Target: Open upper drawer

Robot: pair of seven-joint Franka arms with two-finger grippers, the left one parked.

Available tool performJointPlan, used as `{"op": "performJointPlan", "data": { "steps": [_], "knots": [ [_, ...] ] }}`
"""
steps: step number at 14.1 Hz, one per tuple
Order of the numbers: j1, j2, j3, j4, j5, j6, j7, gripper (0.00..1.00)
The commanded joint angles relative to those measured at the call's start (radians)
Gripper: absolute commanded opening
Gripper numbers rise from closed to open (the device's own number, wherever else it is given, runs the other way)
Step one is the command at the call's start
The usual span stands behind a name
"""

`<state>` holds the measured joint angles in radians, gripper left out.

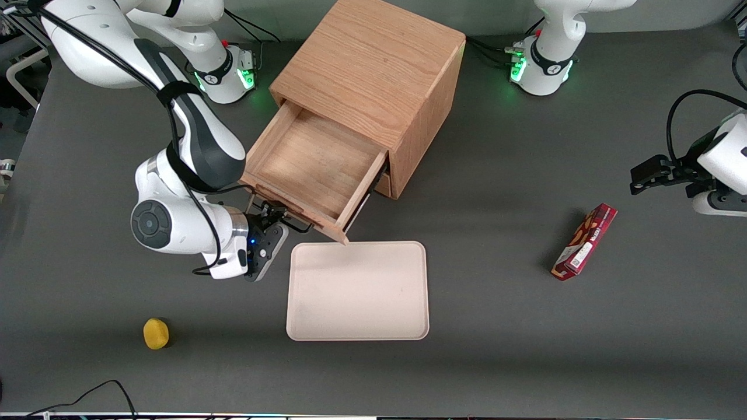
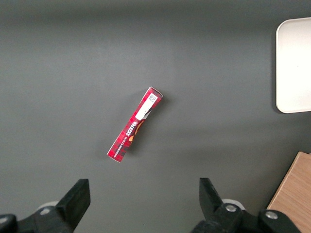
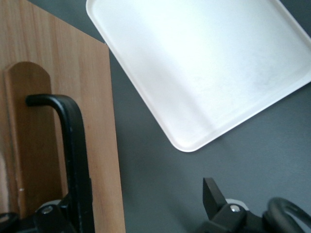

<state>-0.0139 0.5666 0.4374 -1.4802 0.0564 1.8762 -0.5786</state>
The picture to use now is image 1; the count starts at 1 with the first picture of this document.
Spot oak drawer with black handle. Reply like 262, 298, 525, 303
240, 100, 388, 244

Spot red tartan cookie box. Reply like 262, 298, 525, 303
551, 203, 618, 282

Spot black cable along right arm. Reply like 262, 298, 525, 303
23, 0, 225, 276

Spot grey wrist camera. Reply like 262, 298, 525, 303
245, 225, 290, 283
692, 190, 747, 218

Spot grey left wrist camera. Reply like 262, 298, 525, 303
692, 190, 747, 218

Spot yellow round sponge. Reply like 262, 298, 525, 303
143, 318, 170, 351

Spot white metal frame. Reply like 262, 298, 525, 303
5, 48, 51, 113

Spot black arm base cables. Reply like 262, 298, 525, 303
466, 17, 546, 66
223, 8, 282, 66

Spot black right arm base cables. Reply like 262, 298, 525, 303
223, 8, 282, 66

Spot black left wrist camera cable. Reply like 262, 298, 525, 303
666, 89, 747, 167

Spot black left arm base cables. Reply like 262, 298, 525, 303
466, 17, 546, 66

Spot beige plastic tray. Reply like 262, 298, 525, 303
286, 241, 430, 342

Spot black cable at table side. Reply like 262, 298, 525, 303
732, 40, 747, 92

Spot black cable on table edge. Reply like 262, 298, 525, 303
26, 380, 138, 418

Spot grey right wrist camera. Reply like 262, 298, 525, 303
245, 225, 290, 283

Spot oak wooden drawer cabinet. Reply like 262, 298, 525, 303
270, 0, 466, 200

